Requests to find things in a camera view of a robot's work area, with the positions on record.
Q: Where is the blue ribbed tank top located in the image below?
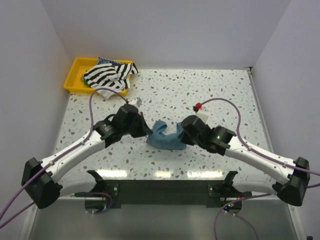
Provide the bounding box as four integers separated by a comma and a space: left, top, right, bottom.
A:
146, 120, 187, 151

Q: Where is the black white striped tank top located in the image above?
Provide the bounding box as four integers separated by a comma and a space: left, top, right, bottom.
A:
82, 62, 139, 93

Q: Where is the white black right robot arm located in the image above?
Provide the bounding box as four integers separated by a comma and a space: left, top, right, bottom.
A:
179, 115, 310, 207

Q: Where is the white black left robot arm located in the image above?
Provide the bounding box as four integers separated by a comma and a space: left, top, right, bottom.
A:
21, 101, 152, 209

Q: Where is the blue white striped tank top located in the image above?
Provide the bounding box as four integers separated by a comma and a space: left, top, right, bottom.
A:
95, 56, 126, 67

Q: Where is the green garment in tray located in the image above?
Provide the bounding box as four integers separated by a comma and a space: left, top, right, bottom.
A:
81, 76, 90, 88

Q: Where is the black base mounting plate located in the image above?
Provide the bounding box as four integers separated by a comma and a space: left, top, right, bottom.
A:
74, 179, 253, 210

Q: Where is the yellow plastic tray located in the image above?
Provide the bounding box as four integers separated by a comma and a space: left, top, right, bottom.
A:
63, 57, 133, 99

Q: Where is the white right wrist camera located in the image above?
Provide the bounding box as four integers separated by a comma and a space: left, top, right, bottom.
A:
193, 102, 210, 123

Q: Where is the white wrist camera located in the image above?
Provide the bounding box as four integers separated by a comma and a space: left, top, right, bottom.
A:
193, 102, 210, 123
128, 97, 142, 109

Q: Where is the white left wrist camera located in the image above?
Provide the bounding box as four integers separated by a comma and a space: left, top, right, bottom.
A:
128, 97, 142, 109

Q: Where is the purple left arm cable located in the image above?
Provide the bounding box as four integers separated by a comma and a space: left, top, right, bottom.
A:
0, 87, 130, 227

